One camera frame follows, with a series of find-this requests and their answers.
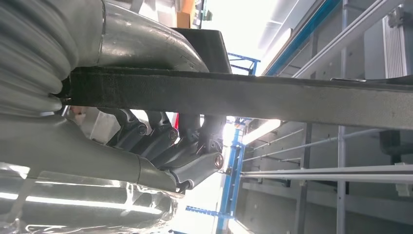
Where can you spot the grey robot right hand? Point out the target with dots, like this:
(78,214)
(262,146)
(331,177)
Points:
(80,151)

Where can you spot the blue metal shelf rack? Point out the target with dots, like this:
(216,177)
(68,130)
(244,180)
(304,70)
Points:
(230,181)

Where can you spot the brown cardboard box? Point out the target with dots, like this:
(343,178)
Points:
(184,19)

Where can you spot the blue overhead beam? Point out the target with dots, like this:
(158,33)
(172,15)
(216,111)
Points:
(301,35)

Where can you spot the grey metal frame structure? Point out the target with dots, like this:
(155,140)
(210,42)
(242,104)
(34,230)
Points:
(342,193)

